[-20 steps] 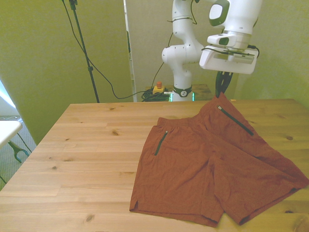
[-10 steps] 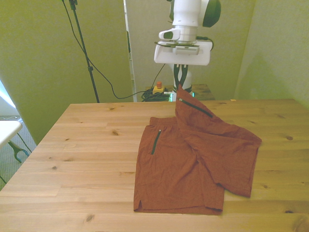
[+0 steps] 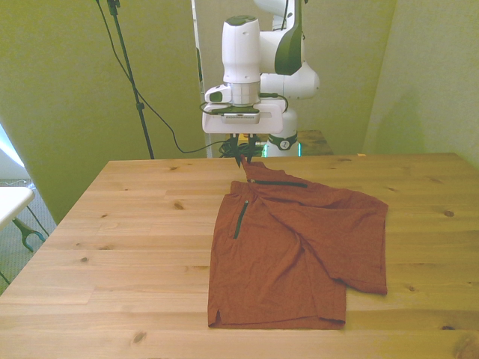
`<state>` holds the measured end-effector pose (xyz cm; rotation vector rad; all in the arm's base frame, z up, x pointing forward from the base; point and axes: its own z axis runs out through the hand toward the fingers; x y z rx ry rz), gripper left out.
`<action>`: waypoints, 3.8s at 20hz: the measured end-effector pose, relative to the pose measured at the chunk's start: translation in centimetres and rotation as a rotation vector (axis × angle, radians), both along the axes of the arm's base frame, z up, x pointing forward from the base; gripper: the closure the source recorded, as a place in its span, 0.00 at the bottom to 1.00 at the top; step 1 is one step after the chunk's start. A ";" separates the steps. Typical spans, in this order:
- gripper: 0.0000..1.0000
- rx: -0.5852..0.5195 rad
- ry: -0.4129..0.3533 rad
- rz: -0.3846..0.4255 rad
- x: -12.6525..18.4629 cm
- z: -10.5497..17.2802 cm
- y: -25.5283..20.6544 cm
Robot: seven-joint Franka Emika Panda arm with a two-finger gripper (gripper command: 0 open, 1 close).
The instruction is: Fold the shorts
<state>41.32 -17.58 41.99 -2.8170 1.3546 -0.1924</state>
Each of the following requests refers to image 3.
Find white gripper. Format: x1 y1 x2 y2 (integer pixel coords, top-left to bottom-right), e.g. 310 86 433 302
201 102 284 169

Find rust orange shorts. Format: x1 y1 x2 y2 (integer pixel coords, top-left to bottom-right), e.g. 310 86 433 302
207 155 389 331

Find black tripod pole stand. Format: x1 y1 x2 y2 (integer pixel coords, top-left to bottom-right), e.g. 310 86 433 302
106 0 156 160

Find teal tipped black table leg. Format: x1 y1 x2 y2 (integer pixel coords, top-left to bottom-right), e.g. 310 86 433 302
12 218 48 253

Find white slanted board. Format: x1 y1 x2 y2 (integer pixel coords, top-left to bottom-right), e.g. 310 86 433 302
0 123 26 181

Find white folding table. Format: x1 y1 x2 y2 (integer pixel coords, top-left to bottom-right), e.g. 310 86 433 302
0 185 37 231

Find coiled dark cable bundle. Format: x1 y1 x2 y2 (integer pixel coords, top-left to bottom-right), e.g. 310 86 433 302
219 138 267 159

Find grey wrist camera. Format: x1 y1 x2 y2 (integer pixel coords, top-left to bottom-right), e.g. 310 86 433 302
219 111 262 125

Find black stand cable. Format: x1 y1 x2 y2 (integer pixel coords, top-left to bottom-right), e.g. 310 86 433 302
95 0 225 155

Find small wooden robot pedestal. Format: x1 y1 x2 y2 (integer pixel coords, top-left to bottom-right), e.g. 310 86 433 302
296 129 335 156

